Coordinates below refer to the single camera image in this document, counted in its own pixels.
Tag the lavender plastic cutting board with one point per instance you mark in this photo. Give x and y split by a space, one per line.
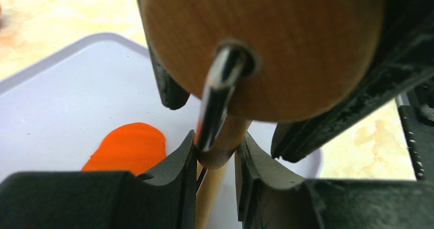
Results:
55 114

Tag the orange-red dough lump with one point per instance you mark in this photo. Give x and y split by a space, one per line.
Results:
134 147

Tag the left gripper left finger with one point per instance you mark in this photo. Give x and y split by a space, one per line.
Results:
162 197

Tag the wooden double-ended dough roller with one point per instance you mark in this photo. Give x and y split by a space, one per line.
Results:
265 60

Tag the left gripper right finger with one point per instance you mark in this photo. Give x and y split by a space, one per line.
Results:
271 196

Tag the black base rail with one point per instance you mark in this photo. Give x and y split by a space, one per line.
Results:
415 108

